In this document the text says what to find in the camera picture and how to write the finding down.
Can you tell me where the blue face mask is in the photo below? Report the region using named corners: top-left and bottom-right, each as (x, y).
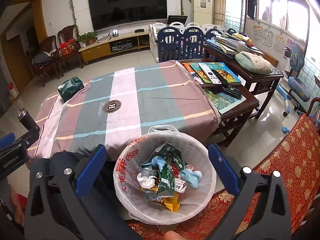
top-left (179, 168), bottom-right (202, 188)

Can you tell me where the green snack wrapper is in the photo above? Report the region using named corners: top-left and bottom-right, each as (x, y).
top-left (156, 142), bottom-right (185, 198)

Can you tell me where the blue cloth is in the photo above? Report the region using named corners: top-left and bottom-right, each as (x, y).
top-left (140, 155), bottom-right (167, 172)

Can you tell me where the white lined trash bin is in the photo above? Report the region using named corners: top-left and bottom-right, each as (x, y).
top-left (113, 125), bottom-right (216, 225)

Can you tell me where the person's left hand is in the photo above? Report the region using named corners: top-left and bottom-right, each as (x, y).
top-left (164, 231), bottom-right (185, 240)

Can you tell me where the crumpled white tissue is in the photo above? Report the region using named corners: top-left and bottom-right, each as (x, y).
top-left (137, 173), bottom-right (157, 189)

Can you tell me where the green tissue box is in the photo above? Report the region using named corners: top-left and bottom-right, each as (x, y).
top-left (57, 76), bottom-right (84, 102)

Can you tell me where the dark wooden side table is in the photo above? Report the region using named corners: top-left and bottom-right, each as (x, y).
top-left (179, 42), bottom-right (286, 148)

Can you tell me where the striped pink grey tablecloth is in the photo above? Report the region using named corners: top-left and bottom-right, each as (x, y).
top-left (28, 61), bottom-right (221, 160)

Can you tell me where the black remote control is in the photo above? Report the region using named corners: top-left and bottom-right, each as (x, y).
top-left (222, 85), bottom-right (242, 98)

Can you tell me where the dark wooden armchair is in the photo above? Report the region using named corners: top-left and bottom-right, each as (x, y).
top-left (32, 35), bottom-right (63, 86)

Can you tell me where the white remote control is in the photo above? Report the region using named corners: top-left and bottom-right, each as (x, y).
top-left (199, 63), bottom-right (222, 85)

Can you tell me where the blue kids desk chair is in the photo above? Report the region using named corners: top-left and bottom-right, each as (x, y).
top-left (275, 41), bottom-right (312, 118)

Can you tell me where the red gift box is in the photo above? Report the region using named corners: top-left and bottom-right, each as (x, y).
top-left (60, 38), bottom-right (78, 56)

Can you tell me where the colourful picture book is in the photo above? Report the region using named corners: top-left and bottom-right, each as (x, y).
top-left (189, 62), bottom-right (241, 84)

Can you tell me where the grey green cushion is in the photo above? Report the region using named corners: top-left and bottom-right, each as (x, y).
top-left (235, 51), bottom-right (273, 75)

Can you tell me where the potted green plant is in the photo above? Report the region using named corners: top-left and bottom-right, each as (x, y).
top-left (78, 31), bottom-right (97, 46)

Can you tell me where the blue baby fence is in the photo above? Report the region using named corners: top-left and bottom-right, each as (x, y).
top-left (155, 27), bottom-right (226, 62)

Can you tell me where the wooden TV cabinet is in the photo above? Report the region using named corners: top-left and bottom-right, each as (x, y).
top-left (79, 31), bottom-right (150, 63)

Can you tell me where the large black television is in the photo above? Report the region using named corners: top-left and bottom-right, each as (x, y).
top-left (88, 0), bottom-right (167, 30)

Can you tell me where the white standing air conditioner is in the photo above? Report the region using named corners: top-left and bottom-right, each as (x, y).
top-left (192, 0), bottom-right (213, 26)

